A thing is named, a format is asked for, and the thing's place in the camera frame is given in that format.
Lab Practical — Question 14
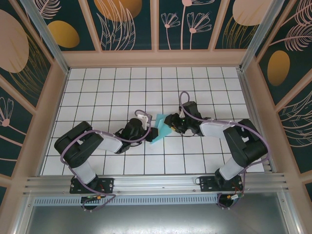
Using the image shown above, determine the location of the light blue cloth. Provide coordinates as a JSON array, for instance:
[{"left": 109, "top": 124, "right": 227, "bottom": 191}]
[{"left": 149, "top": 113, "right": 173, "bottom": 146}]

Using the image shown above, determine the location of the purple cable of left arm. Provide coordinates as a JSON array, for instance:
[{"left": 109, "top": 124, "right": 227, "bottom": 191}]
[{"left": 59, "top": 109, "right": 153, "bottom": 213}]

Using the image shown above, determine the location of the short aluminium frame post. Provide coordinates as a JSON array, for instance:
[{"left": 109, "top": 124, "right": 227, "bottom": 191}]
[
  {"left": 277, "top": 192, "right": 303, "bottom": 234},
  {"left": 14, "top": 195, "right": 35, "bottom": 234}
]

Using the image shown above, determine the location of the black base plate right arm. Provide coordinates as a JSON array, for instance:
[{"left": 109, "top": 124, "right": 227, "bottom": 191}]
[{"left": 199, "top": 175, "right": 244, "bottom": 193}]

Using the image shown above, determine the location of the tall aluminium corner post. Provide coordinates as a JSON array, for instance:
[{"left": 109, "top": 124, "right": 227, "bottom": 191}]
[
  {"left": 240, "top": 0, "right": 291, "bottom": 71},
  {"left": 19, "top": 0, "right": 71, "bottom": 75}
]

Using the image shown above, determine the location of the grey metal sheet panel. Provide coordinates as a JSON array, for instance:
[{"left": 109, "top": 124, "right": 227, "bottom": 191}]
[{"left": 23, "top": 192, "right": 299, "bottom": 234}]

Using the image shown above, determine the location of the long aluminium mounting rail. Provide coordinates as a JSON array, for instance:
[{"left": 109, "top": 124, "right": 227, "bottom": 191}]
[{"left": 23, "top": 173, "right": 290, "bottom": 195}]

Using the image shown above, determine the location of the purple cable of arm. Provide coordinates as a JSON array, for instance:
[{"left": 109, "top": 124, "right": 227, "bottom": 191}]
[
  {"left": 59, "top": 109, "right": 153, "bottom": 213},
  {"left": 179, "top": 91, "right": 271, "bottom": 210}
]

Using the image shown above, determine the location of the small circuit board with connector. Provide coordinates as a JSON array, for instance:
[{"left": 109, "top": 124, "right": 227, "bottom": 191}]
[
  {"left": 81, "top": 194, "right": 103, "bottom": 202},
  {"left": 225, "top": 194, "right": 244, "bottom": 202}
]

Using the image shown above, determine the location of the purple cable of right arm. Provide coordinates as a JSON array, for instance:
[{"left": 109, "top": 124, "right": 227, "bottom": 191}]
[{"left": 179, "top": 91, "right": 271, "bottom": 210}]

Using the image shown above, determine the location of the black base plate left arm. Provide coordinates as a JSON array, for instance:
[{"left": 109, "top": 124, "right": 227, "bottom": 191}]
[{"left": 70, "top": 177, "right": 115, "bottom": 195}]

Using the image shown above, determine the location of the aluminium side rail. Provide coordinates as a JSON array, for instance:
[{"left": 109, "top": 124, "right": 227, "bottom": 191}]
[{"left": 237, "top": 69, "right": 276, "bottom": 174}]

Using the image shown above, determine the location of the slotted grey cable duct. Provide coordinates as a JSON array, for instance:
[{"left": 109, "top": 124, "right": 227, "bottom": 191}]
[{"left": 33, "top": 195, "right": 220, "bottom": 206}]

